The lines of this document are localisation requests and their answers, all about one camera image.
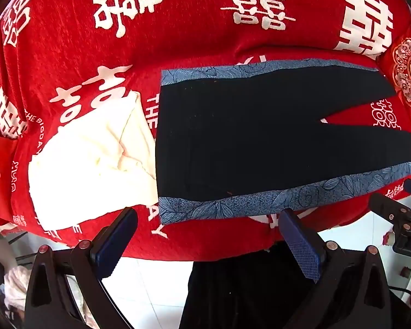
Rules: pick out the person's dark clothing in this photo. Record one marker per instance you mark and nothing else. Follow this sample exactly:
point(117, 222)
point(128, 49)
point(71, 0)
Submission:
point(246, 291)

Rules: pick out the white folded cloth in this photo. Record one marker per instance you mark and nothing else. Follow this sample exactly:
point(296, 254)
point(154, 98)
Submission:
point(89, 164)

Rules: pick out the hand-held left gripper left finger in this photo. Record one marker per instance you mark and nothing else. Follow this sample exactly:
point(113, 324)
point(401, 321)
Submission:
point(112, 245)

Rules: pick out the pile of pale clothes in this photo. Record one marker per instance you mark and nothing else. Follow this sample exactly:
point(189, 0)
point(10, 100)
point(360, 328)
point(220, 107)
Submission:
point(17, 288)

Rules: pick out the black pants with floral trim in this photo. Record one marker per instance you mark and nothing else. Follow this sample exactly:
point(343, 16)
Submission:
point(246, 137)

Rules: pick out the red printed blanket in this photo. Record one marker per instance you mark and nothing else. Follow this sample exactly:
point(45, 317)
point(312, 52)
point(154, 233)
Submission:
point(191, 24)

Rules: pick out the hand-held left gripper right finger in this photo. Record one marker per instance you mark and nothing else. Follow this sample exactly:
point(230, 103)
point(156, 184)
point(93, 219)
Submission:
point(303, 248)

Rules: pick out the red pillow with gold pattern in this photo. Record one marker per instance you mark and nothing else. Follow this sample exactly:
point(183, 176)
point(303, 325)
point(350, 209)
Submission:
point(406, 72)

